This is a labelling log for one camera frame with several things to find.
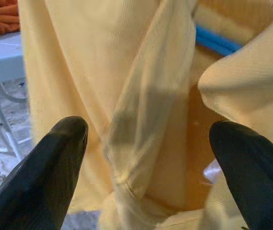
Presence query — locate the blue plastic hanger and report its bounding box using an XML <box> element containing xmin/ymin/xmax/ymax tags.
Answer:
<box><xmin>195</xmin><ymin>23</ymin><xmax>244</xmax><ymax>57</ymax></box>

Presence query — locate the yellow shirt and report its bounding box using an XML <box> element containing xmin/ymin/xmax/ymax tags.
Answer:
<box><xmin>17</xmin><ymin>0</ymin><xmax>273</xmax><ymax>230</ymax></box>

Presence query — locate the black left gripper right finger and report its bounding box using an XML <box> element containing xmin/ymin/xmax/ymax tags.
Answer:
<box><xmin>209</xmin><ymin>120</ymin><xmax>273</xmax><ymax>230</ymax></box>

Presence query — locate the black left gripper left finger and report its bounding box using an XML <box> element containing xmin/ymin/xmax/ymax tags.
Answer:
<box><xmin>0</xmin><ymin>116</ymin><xmax>89</xmax><ymax>230</ymax></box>

